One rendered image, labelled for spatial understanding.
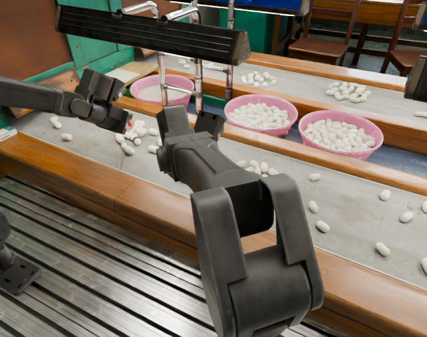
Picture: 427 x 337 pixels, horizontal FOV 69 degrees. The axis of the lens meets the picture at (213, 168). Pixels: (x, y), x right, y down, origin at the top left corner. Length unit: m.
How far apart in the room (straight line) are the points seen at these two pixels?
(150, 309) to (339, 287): 0.38
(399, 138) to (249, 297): 1.06
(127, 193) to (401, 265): 0.65
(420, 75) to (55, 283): 0.87
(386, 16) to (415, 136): 2.27
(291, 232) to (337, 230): 0.53
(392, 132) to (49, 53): 1.27
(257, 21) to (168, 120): 3.12
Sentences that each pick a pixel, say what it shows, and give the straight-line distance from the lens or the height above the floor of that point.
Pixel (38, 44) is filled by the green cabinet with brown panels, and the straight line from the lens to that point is 1.33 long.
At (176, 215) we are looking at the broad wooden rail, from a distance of 0.74.
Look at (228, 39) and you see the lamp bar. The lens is 0.78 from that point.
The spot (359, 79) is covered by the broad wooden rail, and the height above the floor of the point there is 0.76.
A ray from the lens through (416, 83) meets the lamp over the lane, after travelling 0.71.
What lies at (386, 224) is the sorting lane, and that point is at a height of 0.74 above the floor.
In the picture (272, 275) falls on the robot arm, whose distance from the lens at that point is 0.27.
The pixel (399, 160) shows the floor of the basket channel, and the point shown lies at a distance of 1.22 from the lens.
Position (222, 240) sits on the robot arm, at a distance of 0.25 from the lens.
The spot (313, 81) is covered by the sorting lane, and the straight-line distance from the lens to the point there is 1.52.
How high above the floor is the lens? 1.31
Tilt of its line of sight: 39 degrees down
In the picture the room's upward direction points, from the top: straight up
